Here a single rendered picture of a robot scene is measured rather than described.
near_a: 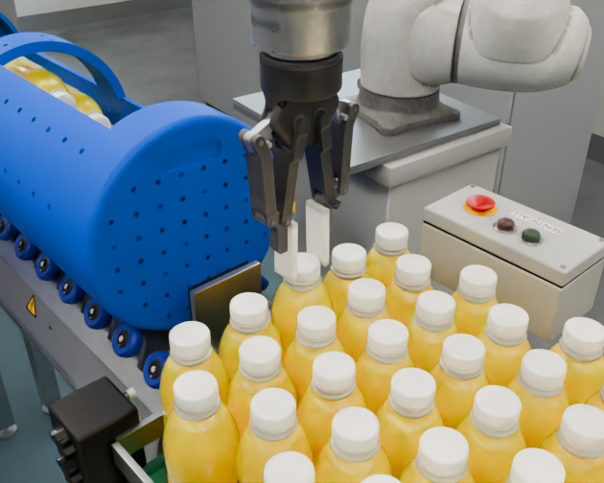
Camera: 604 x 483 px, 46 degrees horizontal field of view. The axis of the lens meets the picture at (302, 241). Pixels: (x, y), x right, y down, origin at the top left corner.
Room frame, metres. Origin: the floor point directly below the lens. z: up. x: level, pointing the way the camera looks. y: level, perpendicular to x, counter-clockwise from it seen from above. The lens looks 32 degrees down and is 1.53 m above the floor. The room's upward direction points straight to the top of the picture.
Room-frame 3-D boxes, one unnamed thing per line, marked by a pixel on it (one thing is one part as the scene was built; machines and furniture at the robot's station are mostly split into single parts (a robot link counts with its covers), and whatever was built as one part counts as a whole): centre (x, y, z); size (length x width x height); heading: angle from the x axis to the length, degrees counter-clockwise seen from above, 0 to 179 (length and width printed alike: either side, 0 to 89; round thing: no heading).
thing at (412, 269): (0.65, -0.12, 1.09); 0.04 x 0.04 x 0.02
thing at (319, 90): (0.63, 0.00, 1.30); 0.08 x 0.07 x 0.09; 132
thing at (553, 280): (0.74, -0.26, 1.05); 0.20 x 0.10 x 0.10; 42
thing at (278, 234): (0.60, 0.03, 1.17); 0.03 x 0.01 x 0.05; 132
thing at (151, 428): (0.64, 0.04, 0.96); 0.40 x 0.01 x 0.03; 132
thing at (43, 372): (1.53, 0.74, 0.31); 0.06 x 0.06 x 0.63; 42
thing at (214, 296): (0.70, 0.10, 0.99); 0.10 x 0.02 x 0.12; 132
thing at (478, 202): (0.78, -0.22, 1.11); 0.04 x 0.04 x 0.01
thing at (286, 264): (0.61, 0.02, 1.15); 0.03 x 0.01 x 0.07; 42
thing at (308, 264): (0.63, 0.00, 1.11); 0.04 x 0.04 x 0.02
